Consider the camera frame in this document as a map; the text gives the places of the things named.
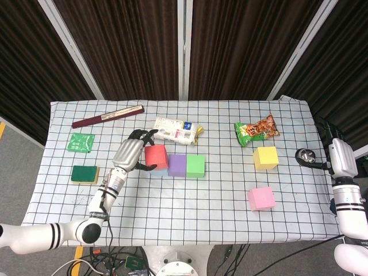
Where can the green circuit board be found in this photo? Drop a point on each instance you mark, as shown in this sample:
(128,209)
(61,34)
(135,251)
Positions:
(133,262)

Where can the dark red folded fan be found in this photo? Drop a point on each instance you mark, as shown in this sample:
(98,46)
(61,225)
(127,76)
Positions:
(107,116)

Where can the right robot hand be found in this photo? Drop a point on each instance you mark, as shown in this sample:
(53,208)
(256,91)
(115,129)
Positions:
(343,161)

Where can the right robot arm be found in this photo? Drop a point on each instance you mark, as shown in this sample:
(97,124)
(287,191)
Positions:
(350,212)

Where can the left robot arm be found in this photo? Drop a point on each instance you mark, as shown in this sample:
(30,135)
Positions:
(34,235)

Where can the light blue foam cube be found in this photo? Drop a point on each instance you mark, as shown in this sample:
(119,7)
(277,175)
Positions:
(159,172)

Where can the green orange snack bag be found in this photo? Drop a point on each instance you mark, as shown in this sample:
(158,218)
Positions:
(256,130)

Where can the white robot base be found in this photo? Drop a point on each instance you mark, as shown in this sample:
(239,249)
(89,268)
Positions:
(178,258)

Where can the green yellow sponge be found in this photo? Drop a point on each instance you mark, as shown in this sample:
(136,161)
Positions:
(84,174)

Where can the dark brown partition panel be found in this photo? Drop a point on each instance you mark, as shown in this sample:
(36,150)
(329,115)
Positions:
(123,49)
(238,49)
(28,72)
(345,86)

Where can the white biscuit package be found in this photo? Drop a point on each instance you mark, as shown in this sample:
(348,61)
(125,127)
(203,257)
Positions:
(178,131)

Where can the grey partition base rail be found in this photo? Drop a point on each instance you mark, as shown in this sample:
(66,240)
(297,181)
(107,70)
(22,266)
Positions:
(20,130)
(362,153)

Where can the black round metal cap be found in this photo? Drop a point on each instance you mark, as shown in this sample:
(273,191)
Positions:
(304,155)

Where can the grey partition post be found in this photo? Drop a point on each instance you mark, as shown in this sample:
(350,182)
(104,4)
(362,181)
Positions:
(184,49)
(72,54)
(302,49)

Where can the purple foam cube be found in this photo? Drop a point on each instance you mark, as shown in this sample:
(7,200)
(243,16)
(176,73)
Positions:
(177,165)

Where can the white checkered tablecloth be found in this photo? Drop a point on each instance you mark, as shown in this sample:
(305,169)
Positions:
(184,210)

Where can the green sachet packet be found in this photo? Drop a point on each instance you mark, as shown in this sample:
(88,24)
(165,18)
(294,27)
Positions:
(81,142)

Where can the green foam cube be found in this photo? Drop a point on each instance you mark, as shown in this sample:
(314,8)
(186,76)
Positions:
(195,166)

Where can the pink foam cube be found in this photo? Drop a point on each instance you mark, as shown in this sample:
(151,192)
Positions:
(261,198)

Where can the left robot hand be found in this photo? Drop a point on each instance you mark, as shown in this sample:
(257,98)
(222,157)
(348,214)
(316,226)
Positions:
(128,153)

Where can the red foam cube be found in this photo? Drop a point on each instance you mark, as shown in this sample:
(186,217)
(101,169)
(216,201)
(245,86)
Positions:
(156,156)

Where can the yellow foam cube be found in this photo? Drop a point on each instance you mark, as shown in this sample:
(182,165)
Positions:
(266,157)

